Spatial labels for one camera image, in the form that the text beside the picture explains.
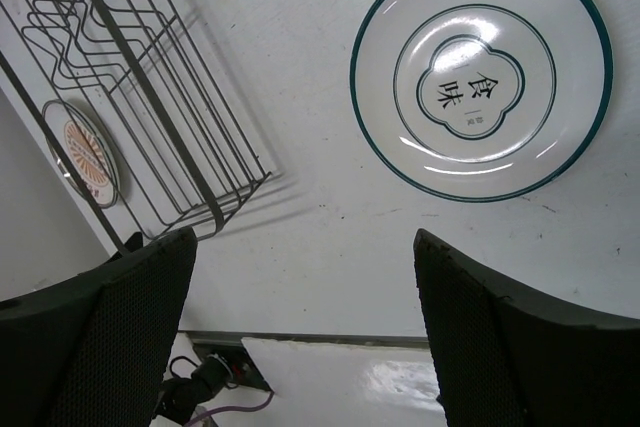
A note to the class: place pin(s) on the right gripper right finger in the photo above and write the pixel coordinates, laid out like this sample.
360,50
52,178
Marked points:
506,354

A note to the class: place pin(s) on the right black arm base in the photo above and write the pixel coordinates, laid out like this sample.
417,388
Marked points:
226,365

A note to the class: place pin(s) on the aluminium table frame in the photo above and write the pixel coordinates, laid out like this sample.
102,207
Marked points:
235,338

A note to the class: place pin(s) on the metal wire dish rack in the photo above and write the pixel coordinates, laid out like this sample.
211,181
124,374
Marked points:
145,73

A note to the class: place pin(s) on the red-patterned plate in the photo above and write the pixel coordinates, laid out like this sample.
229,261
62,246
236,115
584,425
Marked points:
87,148

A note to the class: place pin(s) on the white plate teal rim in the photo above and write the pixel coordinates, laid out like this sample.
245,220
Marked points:
481,101

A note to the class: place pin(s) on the white front board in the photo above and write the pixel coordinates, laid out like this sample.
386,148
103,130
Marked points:
322,384

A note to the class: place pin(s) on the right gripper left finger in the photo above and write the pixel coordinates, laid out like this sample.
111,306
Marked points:
92,350

